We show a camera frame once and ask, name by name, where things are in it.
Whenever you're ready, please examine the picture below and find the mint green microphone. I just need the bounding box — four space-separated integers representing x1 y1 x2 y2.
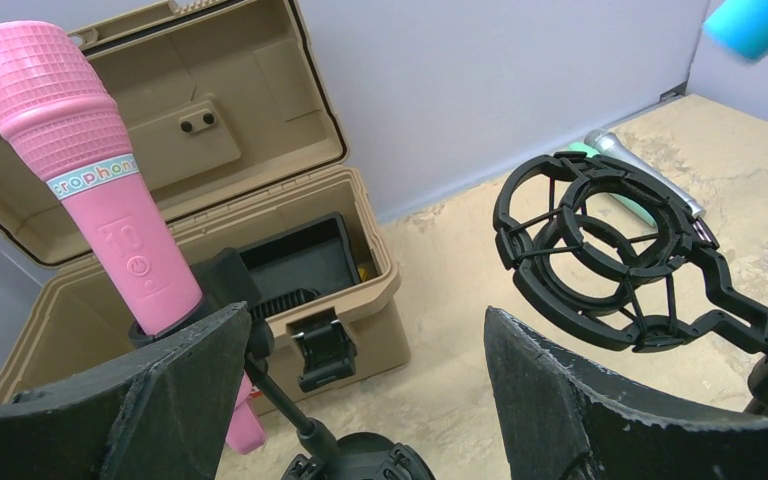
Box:
568 141 658 230

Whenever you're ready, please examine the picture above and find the black tray inside case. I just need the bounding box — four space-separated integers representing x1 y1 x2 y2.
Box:
238 212 361 319

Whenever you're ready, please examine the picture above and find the silver grey microphone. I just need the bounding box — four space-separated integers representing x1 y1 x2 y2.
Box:
584 129 706 218

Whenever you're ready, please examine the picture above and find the black shock-mount desk stand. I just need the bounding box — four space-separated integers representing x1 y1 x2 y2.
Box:
282 432 435 480

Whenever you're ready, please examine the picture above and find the tan plastic tool case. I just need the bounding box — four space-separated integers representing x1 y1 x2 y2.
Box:
0 1 411 404

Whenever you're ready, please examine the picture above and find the pink toy microphone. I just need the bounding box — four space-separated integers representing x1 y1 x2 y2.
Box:
0 20 270 456

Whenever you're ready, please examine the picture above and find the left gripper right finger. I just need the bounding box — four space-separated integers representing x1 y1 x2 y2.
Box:
484 307 768 479

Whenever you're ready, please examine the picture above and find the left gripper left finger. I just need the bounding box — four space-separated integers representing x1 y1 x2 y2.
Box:
0 303 251 479

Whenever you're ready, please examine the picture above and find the blue microphone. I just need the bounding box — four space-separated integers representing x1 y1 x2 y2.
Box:
702 0 768 63

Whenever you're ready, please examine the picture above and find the black tripod shock-mount stand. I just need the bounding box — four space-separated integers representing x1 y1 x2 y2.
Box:
492 151 768 417

